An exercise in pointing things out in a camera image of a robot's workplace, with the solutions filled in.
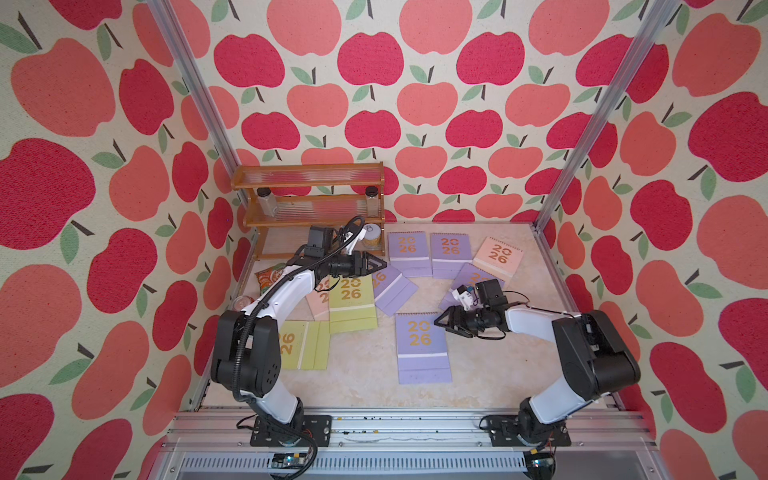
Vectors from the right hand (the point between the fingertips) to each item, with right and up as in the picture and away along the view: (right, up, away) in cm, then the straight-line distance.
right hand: (443, 330), depth 91 cm
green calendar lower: (-42, -3, -3) cm, 43 cm away
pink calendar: (+24, +22, +17) cm, 37 cm away
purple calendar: (-7, -4, -2) cm, 8 cm away
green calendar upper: (-29, +8, +5) cm, 31 cm away
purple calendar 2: (-9, +24, +20) cm, 33 cm away
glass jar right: (-22, +41, +7) cm, 48 cm away
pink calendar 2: (-41, +7, +6) cm, 42 cm away
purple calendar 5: (-16, +11, +10) cm, 22 cm away
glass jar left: (-58, +41, +7) cm, 71 cm away
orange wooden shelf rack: (-58, +44, +22) cm, 76 cm away
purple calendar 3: (+7, +24, +20) cm, 32 cm away
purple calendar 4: (+12, +16, +15) cm, 25 cm away
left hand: (-19, +19, -10) cm, 28 cm away
